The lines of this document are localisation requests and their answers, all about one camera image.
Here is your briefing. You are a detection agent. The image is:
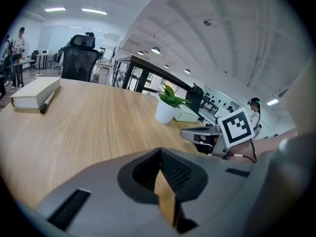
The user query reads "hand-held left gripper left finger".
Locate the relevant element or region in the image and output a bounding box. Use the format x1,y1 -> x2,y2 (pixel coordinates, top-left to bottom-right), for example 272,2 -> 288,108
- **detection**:
36,147 -> 179,237

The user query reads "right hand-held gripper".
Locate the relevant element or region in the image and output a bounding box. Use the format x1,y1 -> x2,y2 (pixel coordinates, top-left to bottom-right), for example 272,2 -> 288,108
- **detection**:
180,107 -> 256,160

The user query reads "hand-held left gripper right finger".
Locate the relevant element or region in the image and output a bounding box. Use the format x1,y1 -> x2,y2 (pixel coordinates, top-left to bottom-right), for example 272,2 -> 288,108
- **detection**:
160,147 -> 257,237

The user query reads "green potted plant white pot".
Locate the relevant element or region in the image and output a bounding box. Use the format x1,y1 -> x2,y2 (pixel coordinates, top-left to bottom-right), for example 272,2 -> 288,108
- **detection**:
155,83 -> 193,124

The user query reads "person's right forearm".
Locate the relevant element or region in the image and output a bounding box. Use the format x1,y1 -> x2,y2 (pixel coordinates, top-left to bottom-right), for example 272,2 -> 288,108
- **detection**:
228,128 -> 299,163

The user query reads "flat white box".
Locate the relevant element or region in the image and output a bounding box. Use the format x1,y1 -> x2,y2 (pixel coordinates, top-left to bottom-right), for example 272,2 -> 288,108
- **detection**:
173,107 -> 200,122

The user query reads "white display shelf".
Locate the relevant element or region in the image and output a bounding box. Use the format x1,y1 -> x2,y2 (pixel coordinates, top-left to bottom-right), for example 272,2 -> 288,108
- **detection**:
201,86 -> 240,117

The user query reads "person's light shirt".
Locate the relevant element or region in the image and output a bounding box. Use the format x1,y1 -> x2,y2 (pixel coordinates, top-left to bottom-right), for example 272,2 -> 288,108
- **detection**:
280,58 -> 316,135

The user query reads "grey pen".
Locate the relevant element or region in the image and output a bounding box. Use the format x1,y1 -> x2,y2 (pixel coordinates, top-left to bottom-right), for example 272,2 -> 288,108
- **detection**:
39,85 -> 62,115

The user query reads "thick white book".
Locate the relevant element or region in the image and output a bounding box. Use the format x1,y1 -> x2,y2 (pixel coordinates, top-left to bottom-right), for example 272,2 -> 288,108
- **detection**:
9,77 -> 62,110

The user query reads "black mesh office chair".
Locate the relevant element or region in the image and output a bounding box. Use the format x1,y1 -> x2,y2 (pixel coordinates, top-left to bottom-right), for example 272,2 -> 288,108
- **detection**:
60,34 -> 100,83

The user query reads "white background desk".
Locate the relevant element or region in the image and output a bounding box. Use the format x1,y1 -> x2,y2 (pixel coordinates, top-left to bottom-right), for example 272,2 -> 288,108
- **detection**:
36,53 -> 54,70

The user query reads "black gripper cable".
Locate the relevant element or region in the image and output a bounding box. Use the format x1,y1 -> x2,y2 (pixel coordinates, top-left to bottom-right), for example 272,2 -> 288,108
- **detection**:
221,137 -> 258,163

